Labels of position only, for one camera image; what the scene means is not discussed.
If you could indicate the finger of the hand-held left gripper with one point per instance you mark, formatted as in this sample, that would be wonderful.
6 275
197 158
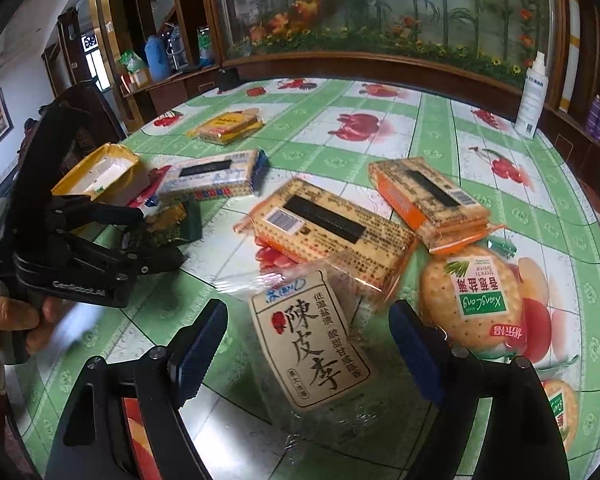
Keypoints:
105 215
150 260

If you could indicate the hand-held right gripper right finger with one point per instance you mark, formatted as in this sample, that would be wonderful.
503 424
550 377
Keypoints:
416 355

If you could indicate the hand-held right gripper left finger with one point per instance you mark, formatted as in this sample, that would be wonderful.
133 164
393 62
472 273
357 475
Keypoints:
200 347

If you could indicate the yellow snack bag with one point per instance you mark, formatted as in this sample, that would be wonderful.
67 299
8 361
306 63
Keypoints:
100 175

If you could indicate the small green snack packet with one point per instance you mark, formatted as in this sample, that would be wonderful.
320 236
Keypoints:
175 222

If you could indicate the red and white snack packet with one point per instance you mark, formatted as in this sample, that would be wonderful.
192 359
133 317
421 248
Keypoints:
147 195

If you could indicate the round cracker packet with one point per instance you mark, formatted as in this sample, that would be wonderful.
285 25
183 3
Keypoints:
472 305
562 420

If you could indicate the blue-edged cracker packet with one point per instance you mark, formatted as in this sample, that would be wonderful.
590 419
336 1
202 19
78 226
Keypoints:
210 175

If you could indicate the clear plum snack bag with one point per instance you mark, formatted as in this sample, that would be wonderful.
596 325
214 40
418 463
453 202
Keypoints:
305 345

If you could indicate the yellow cracker packet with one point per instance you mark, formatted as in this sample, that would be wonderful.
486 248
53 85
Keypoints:
225 126

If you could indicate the large square cracker packet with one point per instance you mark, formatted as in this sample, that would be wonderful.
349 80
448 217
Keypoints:
330 230

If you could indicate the orange square cracker packet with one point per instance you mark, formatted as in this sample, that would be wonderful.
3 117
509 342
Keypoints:
430 200

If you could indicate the person's left hand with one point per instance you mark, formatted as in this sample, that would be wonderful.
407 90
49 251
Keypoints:
10 312

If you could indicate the green bag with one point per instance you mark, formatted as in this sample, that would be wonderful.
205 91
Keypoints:
132 62

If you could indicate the blue thermos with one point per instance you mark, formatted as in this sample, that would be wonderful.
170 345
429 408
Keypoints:
156 57

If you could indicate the clear water jug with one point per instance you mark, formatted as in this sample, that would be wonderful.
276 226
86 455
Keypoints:
177 47

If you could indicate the small black box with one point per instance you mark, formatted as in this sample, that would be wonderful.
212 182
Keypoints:
228 80

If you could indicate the green-capped bottle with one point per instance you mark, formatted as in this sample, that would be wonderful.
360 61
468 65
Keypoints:
206 47

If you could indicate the green fruit-print tablecloth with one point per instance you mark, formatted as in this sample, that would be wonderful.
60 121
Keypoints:
330 145

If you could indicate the wooden display cabinet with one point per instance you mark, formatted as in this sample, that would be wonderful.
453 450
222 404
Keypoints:
570 150

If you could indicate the white spray bottle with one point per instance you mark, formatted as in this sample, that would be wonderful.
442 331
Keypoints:
530 100

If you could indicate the flower-print glass panel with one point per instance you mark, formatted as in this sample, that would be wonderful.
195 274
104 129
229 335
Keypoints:
380 5

